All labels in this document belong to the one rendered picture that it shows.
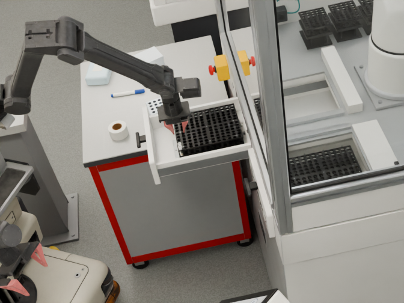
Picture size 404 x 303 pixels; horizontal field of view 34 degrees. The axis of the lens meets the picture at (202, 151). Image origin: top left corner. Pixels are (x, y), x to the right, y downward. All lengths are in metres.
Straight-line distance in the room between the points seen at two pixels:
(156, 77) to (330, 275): 0.80
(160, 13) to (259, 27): 1.57
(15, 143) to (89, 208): 0.66
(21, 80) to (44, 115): 2.07
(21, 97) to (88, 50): 0.34
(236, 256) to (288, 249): 1.09
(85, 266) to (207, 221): 0.54
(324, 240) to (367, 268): 0.23
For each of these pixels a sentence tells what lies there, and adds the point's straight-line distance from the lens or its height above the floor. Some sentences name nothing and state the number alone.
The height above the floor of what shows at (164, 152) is 0.84.
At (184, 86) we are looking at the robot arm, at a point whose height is 1.18.
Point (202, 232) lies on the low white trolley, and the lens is 2.87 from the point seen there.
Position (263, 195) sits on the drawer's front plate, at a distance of 1.99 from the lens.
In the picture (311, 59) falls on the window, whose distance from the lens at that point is 1.49.
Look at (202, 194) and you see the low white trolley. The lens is 2.68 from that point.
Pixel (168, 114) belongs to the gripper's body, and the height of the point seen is 1.07.
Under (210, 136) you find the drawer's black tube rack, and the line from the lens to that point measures 2.23.
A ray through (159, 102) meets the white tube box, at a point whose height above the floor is 0.80.
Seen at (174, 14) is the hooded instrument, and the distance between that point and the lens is 2.94.
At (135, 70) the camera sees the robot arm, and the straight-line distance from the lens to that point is 1.87.
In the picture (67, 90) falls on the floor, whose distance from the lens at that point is 4.11.
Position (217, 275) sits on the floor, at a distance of 2.97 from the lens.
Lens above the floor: 2.44
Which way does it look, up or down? 45 degrees down
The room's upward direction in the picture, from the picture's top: 12 degrees counter-clockwise
